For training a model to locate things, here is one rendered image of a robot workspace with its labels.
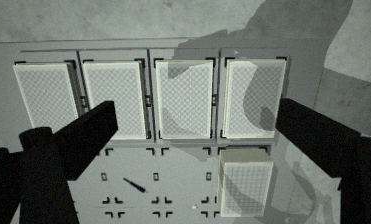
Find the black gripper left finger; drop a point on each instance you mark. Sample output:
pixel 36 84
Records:
pixel 45 197

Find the grey rectangular deck plate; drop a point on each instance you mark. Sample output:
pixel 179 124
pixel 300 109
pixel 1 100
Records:
pixel 305 65

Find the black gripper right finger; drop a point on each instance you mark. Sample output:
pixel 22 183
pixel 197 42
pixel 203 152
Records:
pixel 340 151

